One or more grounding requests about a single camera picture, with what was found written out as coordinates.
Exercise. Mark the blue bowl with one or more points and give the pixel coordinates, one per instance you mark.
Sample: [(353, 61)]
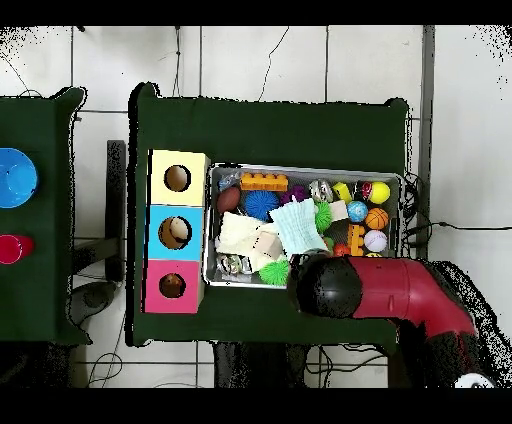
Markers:
[(16, 178)]

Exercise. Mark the green spiky rubber ball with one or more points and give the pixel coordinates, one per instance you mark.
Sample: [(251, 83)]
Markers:
[(275, 272)]

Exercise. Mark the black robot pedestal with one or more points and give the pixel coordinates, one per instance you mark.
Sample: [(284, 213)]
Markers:
[(256, 368)]

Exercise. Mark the cream cloth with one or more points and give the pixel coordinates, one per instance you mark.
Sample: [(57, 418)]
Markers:
[(240, 236)]

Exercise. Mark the globe print ball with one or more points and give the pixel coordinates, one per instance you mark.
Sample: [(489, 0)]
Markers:
[(357, 211)]

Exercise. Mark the wooden three-hole box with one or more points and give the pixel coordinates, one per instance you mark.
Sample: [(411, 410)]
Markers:
[(160, 248)]

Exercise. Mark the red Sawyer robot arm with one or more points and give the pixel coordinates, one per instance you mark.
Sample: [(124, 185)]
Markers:
[(400, 288)]

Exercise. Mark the white baseball toy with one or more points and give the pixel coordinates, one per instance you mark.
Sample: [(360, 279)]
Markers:
[(376, 240)]

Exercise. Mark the small orange building brick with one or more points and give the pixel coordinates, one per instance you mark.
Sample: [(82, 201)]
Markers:
[(355, 240)]

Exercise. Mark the orange basketball toy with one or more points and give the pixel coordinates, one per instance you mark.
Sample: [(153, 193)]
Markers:
[(376, 218)]

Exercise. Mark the red cup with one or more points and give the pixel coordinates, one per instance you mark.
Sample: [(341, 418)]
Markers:
[(14, 248)]

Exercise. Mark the mint green cloth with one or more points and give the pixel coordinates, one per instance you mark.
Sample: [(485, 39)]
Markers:
[(298, 228)]

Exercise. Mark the dark green tablecloth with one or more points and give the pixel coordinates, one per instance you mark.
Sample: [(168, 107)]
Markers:
[(32, 300), (260, 132)]

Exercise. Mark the silver mesh bin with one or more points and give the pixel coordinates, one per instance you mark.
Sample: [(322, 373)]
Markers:
[(310, 172)]

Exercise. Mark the green spiky toy with eyes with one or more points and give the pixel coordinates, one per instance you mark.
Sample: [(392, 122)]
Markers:
[(323, 216)]

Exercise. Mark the blue spiky rubber ball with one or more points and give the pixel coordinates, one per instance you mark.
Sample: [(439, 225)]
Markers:
[(260, 204)]

